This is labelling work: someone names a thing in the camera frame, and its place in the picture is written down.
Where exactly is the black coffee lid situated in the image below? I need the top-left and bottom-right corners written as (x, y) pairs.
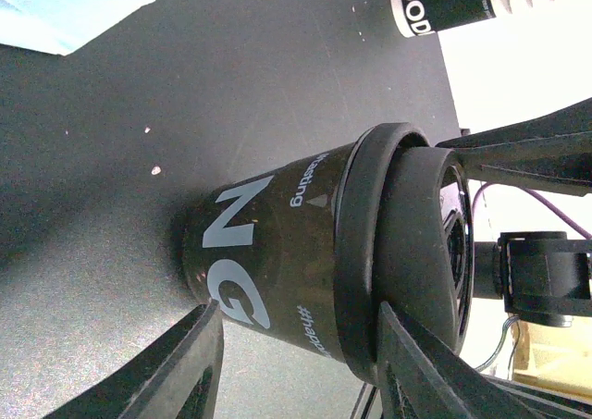
top-left (333, 123), bottom-right (475, 384)

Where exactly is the light blue paper bag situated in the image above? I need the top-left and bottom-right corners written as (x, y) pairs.
top-left (1, 0), bottom-right (155, 55)

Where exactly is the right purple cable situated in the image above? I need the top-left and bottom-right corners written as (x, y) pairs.
top-left (470, 181), bottom-right (592, 242)

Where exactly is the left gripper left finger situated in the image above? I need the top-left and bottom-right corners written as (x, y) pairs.
top-left (46, 301), bottom-right (224, 418)

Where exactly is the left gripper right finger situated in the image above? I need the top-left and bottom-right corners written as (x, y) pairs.
top-left (376, 302), bottom-right (591, 418)

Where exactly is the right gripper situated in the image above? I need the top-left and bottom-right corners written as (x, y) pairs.
top-left (438, 99), bottom-right (591, 327)

